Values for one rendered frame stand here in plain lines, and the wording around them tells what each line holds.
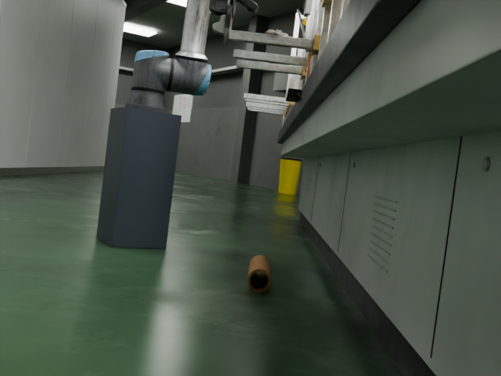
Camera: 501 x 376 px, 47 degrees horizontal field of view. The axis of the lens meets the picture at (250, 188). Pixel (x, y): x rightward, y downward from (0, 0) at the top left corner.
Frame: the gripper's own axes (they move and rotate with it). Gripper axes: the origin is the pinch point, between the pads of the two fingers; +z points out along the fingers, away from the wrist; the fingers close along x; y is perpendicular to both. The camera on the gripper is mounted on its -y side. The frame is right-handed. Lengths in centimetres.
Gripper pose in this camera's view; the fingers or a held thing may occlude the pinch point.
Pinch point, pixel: (227, 40)
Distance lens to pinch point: 198.7
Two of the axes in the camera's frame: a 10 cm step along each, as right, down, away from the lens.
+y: -9.9, -1.4, 0.2
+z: -1.4, 9.9, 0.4
